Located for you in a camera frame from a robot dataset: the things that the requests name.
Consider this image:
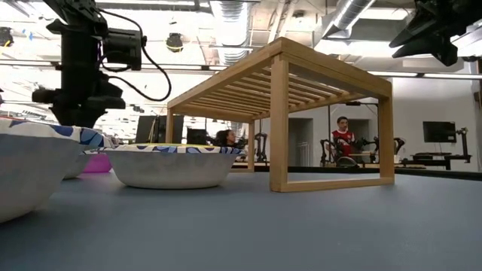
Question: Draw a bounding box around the silver ventilation duct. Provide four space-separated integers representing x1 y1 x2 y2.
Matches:
209 0 252 65
322 0 377 38

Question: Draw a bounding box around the blue patterned paper bowl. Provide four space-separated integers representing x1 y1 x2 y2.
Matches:
98 142 246 190
0 116 114 224
63 149 95 181

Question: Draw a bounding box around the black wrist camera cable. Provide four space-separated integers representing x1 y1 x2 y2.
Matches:
96 8 172 102

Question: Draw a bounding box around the pink plastic bowl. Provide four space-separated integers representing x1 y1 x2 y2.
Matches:
83 152 113 174

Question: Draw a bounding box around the black yellow hanging camera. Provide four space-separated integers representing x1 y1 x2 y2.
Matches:
166 32 185 53

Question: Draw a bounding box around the black background desk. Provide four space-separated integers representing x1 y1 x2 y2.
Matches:
401 152 472 171

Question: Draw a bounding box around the black wall monitor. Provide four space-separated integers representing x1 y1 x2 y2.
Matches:
423 120 457 144

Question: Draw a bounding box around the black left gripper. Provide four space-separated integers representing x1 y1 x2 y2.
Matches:
32 33 127 128

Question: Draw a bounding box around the person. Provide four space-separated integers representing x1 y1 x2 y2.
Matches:
214 129 242 148
330 115 357 159

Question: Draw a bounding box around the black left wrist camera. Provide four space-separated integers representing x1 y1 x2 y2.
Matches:
102 29 148 72

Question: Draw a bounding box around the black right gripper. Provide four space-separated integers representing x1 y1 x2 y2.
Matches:
389 0 482 67

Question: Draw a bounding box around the wooden slatted shelf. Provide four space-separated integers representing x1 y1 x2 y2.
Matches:
166 36 395 193

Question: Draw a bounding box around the black desk monitor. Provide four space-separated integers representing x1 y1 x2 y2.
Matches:
157 114 185 145
135 115 158 145

